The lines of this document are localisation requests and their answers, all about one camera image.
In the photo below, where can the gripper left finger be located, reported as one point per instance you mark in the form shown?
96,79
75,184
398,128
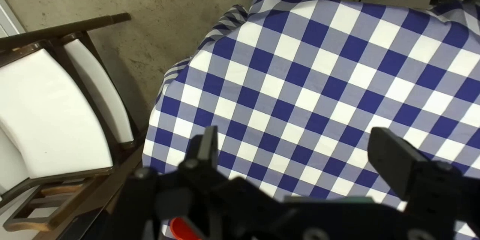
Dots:
202,180

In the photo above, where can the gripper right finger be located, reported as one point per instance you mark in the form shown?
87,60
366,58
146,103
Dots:
393,161

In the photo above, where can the orange plastic object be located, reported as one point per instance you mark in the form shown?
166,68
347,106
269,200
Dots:
182,230

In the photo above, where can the blue white checked tablecloth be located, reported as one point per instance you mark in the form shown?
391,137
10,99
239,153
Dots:
318,82

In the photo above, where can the dark wooden chair white cushions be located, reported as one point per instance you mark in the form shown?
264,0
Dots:
48,120

